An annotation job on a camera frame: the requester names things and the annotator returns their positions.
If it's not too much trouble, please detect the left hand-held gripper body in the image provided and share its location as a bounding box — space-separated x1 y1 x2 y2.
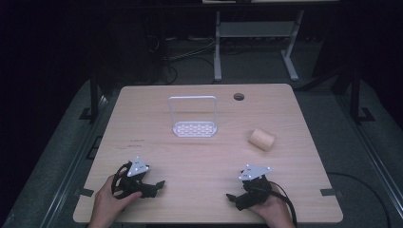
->
112 156 152 200

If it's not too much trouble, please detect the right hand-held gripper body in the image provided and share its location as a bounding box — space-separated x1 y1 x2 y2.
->
238 163 274 207

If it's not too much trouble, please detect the person's right hand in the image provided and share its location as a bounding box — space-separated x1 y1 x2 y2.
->
248 182 297 228

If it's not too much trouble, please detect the person's left hand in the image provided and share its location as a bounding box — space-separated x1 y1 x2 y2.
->
90 174 144 228

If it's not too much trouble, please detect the tan cylindrical block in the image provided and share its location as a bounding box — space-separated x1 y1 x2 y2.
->
247 127 277 152

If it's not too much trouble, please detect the grey tape strip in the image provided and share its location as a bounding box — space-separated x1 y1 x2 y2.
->
75 187 95 198
319 187 340 198

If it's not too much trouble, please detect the black metal stand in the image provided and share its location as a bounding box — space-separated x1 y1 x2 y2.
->
79 71 107 124
347 65 376 125

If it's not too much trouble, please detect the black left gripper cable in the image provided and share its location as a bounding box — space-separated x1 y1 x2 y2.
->
110 161 133 200

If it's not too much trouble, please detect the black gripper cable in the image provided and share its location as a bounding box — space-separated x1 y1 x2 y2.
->
110 161 133 200
267 180 298 228

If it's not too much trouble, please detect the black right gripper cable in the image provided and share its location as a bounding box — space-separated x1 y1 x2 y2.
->
267 180 298 228

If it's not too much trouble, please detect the white wire rack stand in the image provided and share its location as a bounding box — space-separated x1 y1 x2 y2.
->
167 95 219 139

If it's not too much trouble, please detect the black floor cable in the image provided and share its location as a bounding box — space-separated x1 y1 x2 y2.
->
326 171 393 228

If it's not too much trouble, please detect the bundle of floor cables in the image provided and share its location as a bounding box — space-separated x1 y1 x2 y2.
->
145 33 220 86

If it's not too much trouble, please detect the white metal desk frame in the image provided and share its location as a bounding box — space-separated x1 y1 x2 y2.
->
212 9 306 84

